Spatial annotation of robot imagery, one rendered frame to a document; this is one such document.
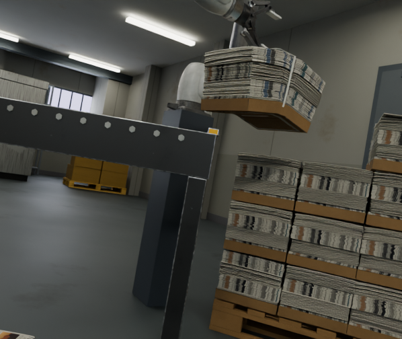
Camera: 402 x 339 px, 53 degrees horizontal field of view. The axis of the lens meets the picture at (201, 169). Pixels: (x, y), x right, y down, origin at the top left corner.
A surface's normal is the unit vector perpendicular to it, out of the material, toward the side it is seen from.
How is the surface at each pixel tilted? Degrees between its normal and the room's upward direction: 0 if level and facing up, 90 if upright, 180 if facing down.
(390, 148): 90
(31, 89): 90
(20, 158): 90
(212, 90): 99
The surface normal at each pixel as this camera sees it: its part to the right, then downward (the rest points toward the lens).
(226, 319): -0.33, -0.07
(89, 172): 0.50, 0.07
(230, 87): -0.82, 0.01
